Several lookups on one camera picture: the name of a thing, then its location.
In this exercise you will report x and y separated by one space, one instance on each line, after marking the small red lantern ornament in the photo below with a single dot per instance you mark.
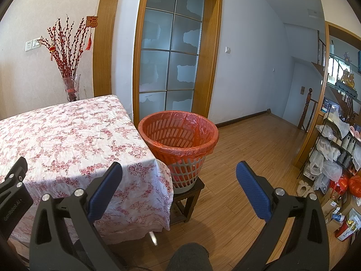
52 50

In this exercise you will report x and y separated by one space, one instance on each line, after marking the white wall switch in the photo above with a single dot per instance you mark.
36 43

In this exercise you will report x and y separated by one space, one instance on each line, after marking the blue and white bottle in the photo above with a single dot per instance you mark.
338 216

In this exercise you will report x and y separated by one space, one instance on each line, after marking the wooden door frame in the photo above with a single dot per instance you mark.
213 50

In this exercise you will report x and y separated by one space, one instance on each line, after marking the red gift bag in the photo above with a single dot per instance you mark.
339 185

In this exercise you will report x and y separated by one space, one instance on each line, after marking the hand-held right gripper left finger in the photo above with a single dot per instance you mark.
105 192

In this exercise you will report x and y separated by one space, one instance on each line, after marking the floral tablecloth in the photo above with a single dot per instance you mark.
70 146

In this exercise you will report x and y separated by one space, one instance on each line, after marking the red berry branches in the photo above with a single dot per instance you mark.
66 53

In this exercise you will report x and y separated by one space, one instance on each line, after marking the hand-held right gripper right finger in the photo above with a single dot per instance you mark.
253 192

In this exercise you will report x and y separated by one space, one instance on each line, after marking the orange sack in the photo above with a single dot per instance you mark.
355 185

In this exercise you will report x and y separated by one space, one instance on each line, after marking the beige slippers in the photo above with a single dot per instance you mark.
304 188

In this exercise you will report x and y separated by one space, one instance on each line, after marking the golden figurine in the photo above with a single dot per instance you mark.
347 78

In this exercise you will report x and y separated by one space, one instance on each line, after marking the frosted glass door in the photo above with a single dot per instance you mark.
172 50

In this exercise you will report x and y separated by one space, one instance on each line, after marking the person's grey trouser leg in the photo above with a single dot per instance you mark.
189 258

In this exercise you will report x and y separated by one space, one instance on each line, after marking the dark baseboard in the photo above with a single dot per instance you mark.
242 118

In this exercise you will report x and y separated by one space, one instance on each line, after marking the white plastic trash basket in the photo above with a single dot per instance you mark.
184 175

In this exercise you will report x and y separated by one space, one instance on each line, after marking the wooden stair newel post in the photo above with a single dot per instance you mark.
308 107

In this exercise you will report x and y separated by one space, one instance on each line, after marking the dark wooden stool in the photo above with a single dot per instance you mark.
189 203

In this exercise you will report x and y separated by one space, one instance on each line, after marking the wooden wall trim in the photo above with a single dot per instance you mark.
105 48

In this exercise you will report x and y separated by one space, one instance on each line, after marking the wooden staircase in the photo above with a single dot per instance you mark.
320 65

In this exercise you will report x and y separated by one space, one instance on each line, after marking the white wall socket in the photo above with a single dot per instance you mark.
28 45

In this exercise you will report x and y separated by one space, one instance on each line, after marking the black metal rack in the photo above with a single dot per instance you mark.
320 132

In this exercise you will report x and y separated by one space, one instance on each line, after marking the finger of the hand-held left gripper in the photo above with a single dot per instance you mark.
14 176

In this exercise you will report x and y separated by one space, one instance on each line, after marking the red tasselled hanging ornament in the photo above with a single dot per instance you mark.
92 22

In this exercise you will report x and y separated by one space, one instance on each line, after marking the pink slippers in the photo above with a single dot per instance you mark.
356 132

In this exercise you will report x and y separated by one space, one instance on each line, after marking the small door light switch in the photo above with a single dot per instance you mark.
228 49

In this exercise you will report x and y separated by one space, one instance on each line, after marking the wooden partition frame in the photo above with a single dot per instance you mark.
311 135

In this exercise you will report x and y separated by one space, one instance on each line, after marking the cluster of white carrier bags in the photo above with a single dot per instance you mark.
328 149

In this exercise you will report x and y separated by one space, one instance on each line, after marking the colourful printed box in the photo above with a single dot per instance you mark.
348 228

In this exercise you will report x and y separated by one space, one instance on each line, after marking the glass vase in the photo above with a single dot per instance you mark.
71 89

